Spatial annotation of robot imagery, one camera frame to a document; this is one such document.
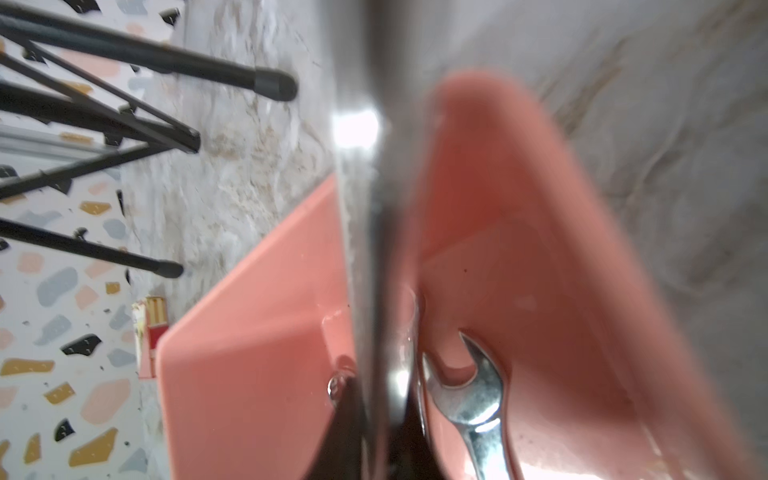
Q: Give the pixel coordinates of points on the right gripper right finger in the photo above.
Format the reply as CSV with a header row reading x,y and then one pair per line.
x,y
410,457

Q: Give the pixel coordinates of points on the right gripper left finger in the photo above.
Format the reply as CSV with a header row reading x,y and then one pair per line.
x,y
340,453

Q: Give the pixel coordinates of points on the pink plastic storage box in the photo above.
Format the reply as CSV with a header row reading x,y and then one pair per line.
x,y
517,251

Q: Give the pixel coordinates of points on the large silver adjustable wrench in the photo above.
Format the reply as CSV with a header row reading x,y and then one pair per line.
x,y
377,128

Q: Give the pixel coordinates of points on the small combination wrench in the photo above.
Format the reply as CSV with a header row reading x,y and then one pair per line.
x,y
337,384

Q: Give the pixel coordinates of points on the size 16 combination wrench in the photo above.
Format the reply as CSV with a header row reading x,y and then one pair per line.
x,y
476,409

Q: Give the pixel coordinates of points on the playing card box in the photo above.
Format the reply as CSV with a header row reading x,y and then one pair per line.
x,y
150,322

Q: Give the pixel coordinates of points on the black perforated music stand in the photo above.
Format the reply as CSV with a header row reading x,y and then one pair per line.
x,y
155,132

